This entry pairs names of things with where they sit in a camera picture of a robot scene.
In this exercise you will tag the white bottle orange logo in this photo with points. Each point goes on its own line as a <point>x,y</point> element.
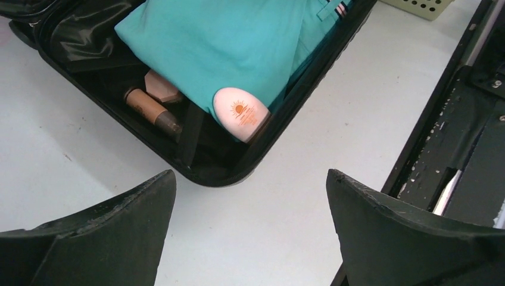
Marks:
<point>239,112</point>

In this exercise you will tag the light teal bottom garment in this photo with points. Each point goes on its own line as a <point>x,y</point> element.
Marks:
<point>203,46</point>

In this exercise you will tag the black ribbed hard-shell suitcase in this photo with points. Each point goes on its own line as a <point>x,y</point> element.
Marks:
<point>202,153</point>

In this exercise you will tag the brown cosmetic tube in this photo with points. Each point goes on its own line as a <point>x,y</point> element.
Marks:
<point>153,112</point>

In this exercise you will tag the peach cosmetic tube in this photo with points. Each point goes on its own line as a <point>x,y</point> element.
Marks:
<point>161,89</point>

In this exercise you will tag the pale yellow perforated basket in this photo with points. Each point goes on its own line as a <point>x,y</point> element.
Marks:
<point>426,9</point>

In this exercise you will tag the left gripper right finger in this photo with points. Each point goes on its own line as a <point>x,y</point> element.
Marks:
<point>385,241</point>

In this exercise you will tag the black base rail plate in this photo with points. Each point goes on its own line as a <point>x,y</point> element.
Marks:
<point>453,162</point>

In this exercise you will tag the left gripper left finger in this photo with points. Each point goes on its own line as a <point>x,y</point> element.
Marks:
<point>116,242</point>

